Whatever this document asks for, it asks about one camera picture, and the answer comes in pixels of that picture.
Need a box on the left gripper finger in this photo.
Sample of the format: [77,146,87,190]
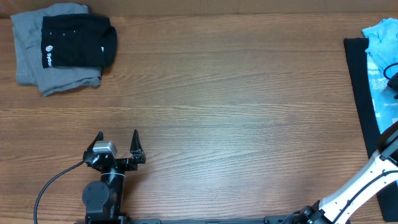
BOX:
[87,131,104,152]
[130,129,146,159]

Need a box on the light blue printed t-shirt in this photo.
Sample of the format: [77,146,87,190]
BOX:
[362,18,397,132]

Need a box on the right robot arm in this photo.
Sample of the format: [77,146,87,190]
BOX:
[297,72,397,223]

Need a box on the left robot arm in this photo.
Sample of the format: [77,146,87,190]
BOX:
[82,130,146,223]

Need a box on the black garment at right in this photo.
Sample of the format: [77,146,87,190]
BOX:
[343,38,397,222]

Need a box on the black folded garment with logo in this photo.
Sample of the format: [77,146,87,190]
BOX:
[41,14,118,68]

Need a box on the grey folded garment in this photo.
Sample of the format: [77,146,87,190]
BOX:
[11,3,101,96]

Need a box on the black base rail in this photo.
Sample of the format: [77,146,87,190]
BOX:
[75,214,298,224]

